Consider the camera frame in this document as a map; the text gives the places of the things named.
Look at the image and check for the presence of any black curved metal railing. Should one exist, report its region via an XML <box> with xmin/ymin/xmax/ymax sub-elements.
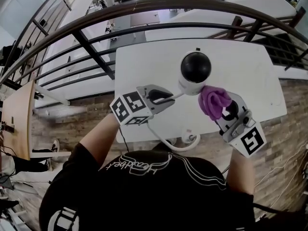
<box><xmin>0</xmin><ymin>0</ymin><xmax>308</xmax><ymax>92</ymax></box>

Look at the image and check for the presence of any white dome camera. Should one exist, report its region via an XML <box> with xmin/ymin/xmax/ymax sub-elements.
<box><xmin>178</xmin><ymin>51</ymin><xmax>212</xmax><ymax>96</ymax></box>

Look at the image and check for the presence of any black printed t-shirt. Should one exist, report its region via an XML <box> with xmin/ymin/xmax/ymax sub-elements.
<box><xmin>38</xmin><ymin>142</ymin><xmax>256</xmax><ymax>231</ymax></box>

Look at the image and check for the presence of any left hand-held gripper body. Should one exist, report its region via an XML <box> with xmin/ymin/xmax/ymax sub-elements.
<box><xmin>110</xmin><ymin>84</ymin><xmax>157</xmax><ymax>126</ymax></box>

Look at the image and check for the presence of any purple cloth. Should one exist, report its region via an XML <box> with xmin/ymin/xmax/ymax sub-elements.
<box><xmin>198</xmin><ymin>85</ymin><xmax>233</xmax><ymax>121</ymax></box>

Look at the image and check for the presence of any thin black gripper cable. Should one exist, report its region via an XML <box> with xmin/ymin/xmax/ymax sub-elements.
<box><xmin>119</xmin><ymin>126</ymin><xmax>129</xmax><ymax>153</ymax></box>

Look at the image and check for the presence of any person's right forearm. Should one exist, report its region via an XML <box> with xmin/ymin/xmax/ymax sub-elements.
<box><xmin>226</xmin><ymin>143</ymin><xmax>255</xmax><ymax>196</ymax></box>

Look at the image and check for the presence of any person's left forearm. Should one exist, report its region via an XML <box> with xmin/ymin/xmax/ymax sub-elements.
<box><xmin>79</xmin><ymin>113</ymin><xmax>121</xmax><ymax>165</ymax></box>

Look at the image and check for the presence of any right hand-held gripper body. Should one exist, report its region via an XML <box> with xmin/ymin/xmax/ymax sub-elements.
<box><xmin>218</xmin><ymin>109</ymin><xmax>267</xmax><ymax>158</ymax></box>

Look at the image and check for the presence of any white floor cable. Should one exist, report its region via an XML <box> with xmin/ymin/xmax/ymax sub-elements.
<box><xmin>255</xmin><ymin>141</ymin><xmax>308</xmax><ymax>209</ymax></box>

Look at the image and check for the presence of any wooden table with white legs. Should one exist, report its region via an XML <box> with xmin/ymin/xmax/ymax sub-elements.
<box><xmin>1</xmin><ymin>80</ymin><xmax>72</xmax><ymax>161</ymax></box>

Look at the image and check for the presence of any black chair with jacket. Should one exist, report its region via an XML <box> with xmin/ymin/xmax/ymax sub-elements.
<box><xmin>0</xmin><ymin>44</ymin><xmax>17</xmax><ymax>64</ymax></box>

